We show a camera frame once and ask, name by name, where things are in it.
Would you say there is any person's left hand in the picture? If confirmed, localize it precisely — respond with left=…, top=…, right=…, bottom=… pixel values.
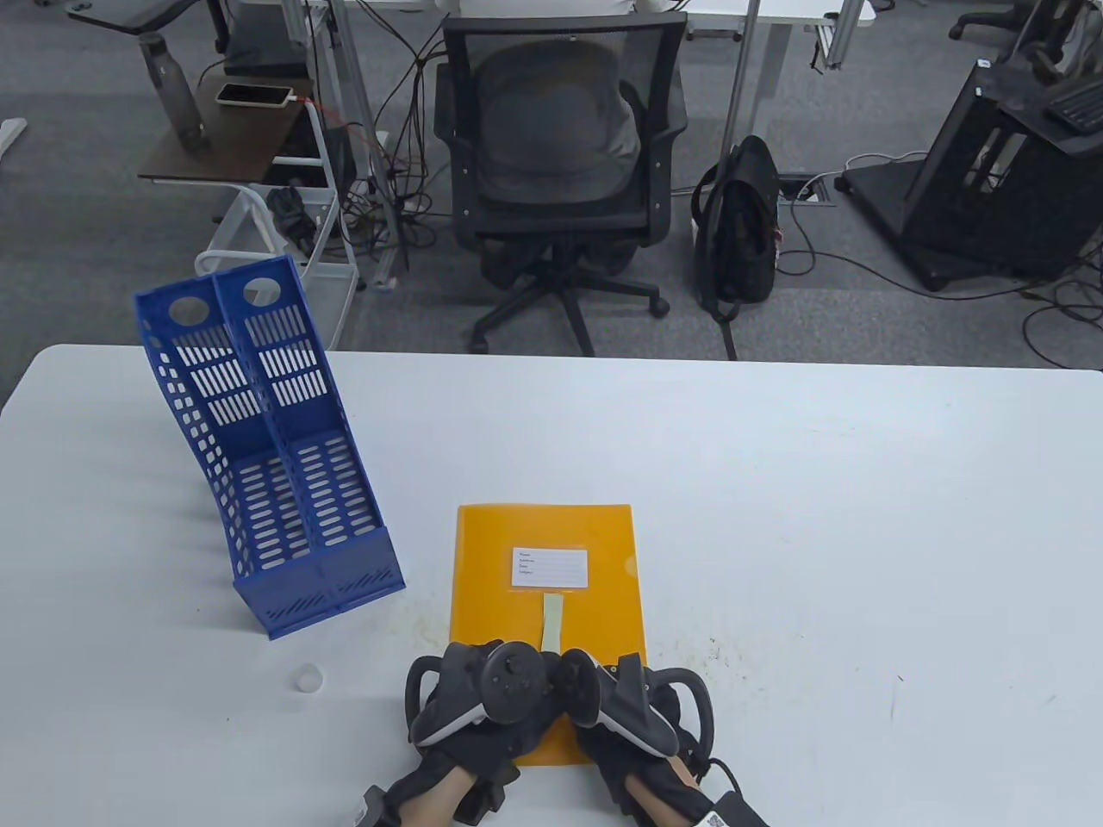
left=383, top=639, right=557, bottom=824

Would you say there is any person's right hand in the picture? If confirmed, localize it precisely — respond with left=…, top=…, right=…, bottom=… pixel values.
left=551, top=648, right=716, bottom=824

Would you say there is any orange L-shaped folder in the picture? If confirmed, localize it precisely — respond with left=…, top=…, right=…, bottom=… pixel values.
left=450, top=504, right=649, bottom=766

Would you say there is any person's right forearm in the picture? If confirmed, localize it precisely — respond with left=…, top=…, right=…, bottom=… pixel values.
left=627, top=758, right=695, bottom=827

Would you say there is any person's left forearm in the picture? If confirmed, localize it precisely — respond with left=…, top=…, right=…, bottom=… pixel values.
left=401, top=767, right=479, bottom=827

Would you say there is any black right hand controller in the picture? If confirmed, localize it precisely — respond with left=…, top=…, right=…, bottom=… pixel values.
left=551, top=650, right=716, bottom=763

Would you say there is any black hand controller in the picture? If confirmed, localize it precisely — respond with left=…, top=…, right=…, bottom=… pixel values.
left=405, top=642, right=552, bottom=746
left=551, top=650, right=716, bottom=763

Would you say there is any black left hand controller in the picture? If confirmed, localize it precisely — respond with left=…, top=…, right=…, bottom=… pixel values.
left=405, top=642, right=552, bottom=746

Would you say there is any white lined label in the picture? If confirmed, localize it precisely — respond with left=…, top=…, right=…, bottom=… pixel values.
left=512, top=547, right=589, bottom=589

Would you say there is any blue plastic file rack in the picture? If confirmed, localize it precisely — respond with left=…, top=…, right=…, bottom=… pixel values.
left=134, top=256, right=406, bottom=641

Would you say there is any black backpack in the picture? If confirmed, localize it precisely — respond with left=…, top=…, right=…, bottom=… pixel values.
left=691, top=135, right=783, bottom=361

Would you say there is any metal floor outlet box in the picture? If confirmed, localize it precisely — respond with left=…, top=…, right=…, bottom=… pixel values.
left=778, top=172, right=835, bottom=208

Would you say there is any silver desk leg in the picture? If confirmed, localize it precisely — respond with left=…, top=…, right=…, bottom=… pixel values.
left=332, top=0, right=406, bottom=289

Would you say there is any black mesh office chair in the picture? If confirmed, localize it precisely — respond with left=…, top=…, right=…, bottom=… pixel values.
left=433, top=10, right=690, bottom=357

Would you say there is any brown side table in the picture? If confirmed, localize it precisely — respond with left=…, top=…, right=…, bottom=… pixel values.
left=138, top=65, right=315, bottom=184

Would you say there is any black equipment stand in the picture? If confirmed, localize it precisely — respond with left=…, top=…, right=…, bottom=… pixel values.
left=840, top=60, right=1103, bottom=292

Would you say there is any silver metal pole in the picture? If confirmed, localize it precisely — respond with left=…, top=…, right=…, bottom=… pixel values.
left=722, top=0, right=759, bottom=165

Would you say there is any white smartphone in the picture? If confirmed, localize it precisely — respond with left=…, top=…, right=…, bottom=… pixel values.
left=215, top=83, right=294, bottom=109

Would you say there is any dark grey water bottle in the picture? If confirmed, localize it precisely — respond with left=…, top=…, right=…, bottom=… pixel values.
left=138, top=33, right=209, bottom=153

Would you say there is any white desk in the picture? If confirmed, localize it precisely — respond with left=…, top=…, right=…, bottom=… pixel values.
left=672, top=0, right=876, bottom=70

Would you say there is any black keyboard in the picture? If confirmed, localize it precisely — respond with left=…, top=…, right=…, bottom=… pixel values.
left=1044, top=82, right=1103, bottom=134

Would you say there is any dark grey desk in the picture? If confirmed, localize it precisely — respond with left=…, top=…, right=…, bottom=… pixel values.
left=67, top=0, right=234, bottom=37

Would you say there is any black swivel chair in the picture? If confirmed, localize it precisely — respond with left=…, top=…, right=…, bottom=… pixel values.
left=948, top=0, right=1103, bottom=83

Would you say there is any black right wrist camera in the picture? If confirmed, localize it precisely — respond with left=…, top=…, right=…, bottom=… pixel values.
left=689, top=791, right=770, bottom=827

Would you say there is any white wire cart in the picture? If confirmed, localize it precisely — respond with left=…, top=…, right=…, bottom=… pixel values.
left=194, top=103, right=361, bottom=350

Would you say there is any red charging cable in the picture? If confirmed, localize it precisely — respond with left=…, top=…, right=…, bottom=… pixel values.
left=293, top=97, right=389, bottom=160

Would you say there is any black cable bundle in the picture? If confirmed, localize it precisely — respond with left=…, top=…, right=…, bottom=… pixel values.
left=340, top=0, right=453, bottom=259

